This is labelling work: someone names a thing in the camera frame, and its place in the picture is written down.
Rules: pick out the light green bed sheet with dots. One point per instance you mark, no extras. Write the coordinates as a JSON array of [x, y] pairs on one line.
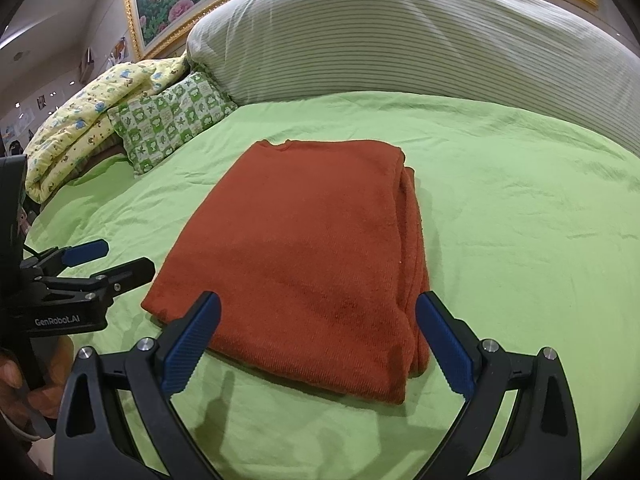
[[525, 260]]

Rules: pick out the brown blanket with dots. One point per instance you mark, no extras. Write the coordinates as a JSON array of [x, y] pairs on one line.
[[100, 162]]

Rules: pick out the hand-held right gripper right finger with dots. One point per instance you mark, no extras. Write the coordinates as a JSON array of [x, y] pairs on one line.
[[445, 340]]

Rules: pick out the small wall picture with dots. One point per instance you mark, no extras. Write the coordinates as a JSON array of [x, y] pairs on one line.
[[120, 47]]

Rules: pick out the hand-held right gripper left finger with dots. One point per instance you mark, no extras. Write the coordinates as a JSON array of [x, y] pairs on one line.
[[192, 340]]

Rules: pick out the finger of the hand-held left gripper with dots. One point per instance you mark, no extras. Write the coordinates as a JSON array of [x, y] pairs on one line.
[[130, 270], [85, 251]]

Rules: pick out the gold framed painting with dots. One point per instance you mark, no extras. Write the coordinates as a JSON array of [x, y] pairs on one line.
[[160, 5]]

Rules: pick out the green patterned pillow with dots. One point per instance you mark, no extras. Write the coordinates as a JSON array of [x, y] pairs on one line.
[[170, 115]]

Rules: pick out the striped grey bolster pillow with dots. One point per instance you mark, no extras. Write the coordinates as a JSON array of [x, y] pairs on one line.
[[400, 35]]

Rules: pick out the person's left hand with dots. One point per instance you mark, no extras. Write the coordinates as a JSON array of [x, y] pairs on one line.
[[52, 360]]

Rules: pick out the red knit sweater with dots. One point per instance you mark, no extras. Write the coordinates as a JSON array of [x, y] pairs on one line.
[[300, 260]]

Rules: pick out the yellow printed quilt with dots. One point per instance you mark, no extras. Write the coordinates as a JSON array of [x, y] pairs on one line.
[[75, 125]]

